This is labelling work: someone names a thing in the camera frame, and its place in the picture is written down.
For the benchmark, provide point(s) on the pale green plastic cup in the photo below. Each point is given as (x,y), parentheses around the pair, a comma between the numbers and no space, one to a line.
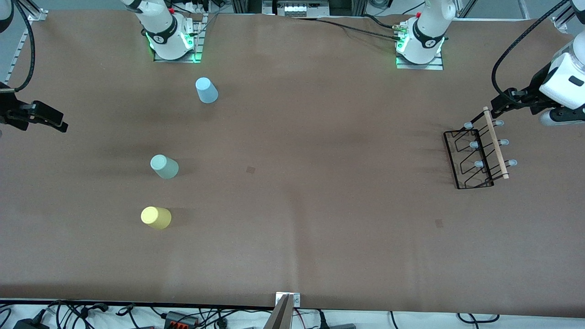
(164,167)

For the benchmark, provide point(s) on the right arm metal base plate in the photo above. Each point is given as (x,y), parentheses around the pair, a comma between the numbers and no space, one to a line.
(199,36)

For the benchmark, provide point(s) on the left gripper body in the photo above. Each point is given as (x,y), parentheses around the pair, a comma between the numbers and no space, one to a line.
(531,93)

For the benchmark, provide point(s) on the black plug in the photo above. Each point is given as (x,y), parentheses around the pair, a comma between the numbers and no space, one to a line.
(338,326)

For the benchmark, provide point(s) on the yellow plastic cup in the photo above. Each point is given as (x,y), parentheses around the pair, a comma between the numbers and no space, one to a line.
(156,218)

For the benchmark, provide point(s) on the aluminium profile bar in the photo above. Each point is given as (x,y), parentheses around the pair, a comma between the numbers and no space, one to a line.
(281,317)

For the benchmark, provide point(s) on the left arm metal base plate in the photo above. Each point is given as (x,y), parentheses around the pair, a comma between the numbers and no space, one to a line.
(420,66)

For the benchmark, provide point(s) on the white metal bracket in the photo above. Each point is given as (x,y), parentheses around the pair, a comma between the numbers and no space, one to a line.
(297,299)

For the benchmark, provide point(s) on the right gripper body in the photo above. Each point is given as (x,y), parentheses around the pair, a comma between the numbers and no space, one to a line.
(10,111)

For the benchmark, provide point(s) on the perforated aluminium rail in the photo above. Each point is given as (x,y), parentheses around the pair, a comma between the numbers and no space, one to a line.
(19,48)

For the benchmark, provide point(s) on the black power adapter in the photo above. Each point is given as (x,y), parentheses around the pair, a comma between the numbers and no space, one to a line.
(29,324)

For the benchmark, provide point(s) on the metal corner bracket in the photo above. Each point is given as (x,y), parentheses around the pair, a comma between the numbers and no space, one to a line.
(37,14)

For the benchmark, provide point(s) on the orange black connector block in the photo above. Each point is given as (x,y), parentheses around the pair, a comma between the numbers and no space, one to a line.
(180,319)

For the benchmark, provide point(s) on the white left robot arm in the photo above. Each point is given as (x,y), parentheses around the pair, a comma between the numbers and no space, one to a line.
(429,27)

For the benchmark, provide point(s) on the light blue plastic cup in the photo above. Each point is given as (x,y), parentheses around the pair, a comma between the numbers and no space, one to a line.
(206,91)

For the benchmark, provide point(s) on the white electronics box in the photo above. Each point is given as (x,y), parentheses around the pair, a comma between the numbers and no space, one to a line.
(295,9)

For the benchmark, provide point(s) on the large paper table cover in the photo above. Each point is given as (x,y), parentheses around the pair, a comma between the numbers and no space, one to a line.
(320,228)

